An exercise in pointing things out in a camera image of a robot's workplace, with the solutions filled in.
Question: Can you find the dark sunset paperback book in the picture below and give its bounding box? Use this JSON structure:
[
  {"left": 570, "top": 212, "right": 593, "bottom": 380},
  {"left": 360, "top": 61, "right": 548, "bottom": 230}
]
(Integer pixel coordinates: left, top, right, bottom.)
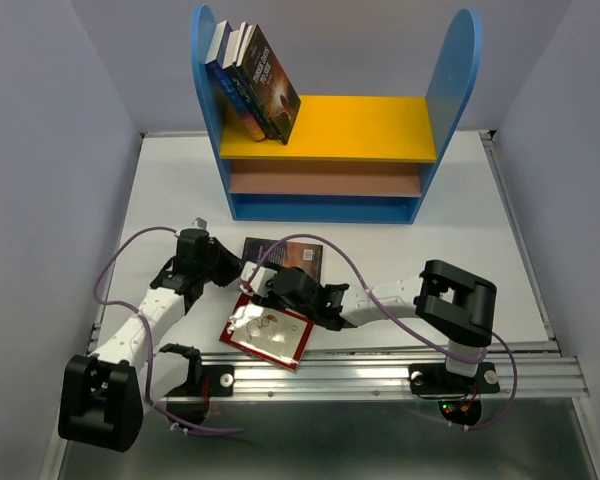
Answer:
[{"left": 242, "top": 237, "right": 323, "bottom": 283}]

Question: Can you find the red bordered cream book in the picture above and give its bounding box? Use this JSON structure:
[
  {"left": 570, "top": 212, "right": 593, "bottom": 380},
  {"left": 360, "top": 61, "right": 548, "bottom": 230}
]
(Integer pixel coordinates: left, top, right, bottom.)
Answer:
[{"left": 219, "top": 294, "right": 314, "bottom": 372}]

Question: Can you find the Three Days To See book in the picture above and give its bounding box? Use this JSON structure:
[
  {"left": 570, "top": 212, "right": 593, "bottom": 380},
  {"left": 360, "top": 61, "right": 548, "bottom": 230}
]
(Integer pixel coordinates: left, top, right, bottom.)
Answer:
[{"left": 238, "top": 24, "right": 301, "bottom": 145}]

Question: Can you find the blue Jane Eyre book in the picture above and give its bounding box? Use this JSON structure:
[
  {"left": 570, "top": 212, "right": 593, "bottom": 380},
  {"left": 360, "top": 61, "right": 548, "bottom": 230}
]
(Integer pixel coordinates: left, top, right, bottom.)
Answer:
[{"left": 205, "top": 20, "right": 234, "bottom": 107}]

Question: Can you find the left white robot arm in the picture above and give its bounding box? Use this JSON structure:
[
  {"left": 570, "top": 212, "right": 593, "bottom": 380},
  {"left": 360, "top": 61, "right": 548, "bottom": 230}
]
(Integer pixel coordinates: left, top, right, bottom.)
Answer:
[{"left": 57, "top": 218, "right": 243, "bottom": 452}]

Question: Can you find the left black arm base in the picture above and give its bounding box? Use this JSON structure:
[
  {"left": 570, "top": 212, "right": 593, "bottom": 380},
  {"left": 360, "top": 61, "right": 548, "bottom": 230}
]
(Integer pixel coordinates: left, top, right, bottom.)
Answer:
[{"left": 159, "top": 343, "right": 235, "bottom": 426}]

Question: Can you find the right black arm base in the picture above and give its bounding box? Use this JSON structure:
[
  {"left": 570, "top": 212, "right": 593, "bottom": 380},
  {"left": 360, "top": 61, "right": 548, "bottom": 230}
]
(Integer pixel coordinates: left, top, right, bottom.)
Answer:
[{"left": 408, "top": 362, "right": 501, "bottom": 429}]

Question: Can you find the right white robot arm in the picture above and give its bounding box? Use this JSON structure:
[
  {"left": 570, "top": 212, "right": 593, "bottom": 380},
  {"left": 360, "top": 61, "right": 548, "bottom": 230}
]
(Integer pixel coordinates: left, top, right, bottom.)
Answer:
[{"left": 255, "top": 260, "right": 497, "bottom": 390}]

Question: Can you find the blue and yellow bookshelf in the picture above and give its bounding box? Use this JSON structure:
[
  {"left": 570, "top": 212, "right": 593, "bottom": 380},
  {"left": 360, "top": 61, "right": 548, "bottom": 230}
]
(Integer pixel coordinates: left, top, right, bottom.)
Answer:
[{"left": 190, "top": 4, "right": 483, "bottom": 224}]

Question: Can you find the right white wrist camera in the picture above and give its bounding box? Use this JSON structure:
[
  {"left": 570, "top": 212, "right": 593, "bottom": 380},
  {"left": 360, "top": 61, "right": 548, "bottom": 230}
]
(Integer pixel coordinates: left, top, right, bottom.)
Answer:
[{"left": 240, "top": 261, "right": 277, "bottom": 297}]

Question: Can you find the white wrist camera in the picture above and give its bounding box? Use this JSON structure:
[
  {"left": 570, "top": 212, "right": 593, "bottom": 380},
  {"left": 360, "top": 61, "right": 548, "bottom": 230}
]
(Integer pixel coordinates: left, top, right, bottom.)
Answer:
[
  {"left": 191, "top": 217, "right": 208, "bottom": 232},
  {"left": 240, "top": 261, "right": 277, "bottom": 297}
]

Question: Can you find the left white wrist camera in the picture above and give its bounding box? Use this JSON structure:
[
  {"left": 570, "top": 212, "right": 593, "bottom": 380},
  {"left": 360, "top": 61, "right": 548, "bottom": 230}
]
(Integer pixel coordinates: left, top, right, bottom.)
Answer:
[{"left": 191, "top": 217, "right": 208, "bottom": 232}]

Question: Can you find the aluminium mounting rail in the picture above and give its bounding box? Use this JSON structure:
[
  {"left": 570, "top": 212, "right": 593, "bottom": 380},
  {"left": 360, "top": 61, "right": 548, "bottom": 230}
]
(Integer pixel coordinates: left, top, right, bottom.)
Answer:
[{"left": 59, "top": 349, "right": 592, "bottom": 404}]

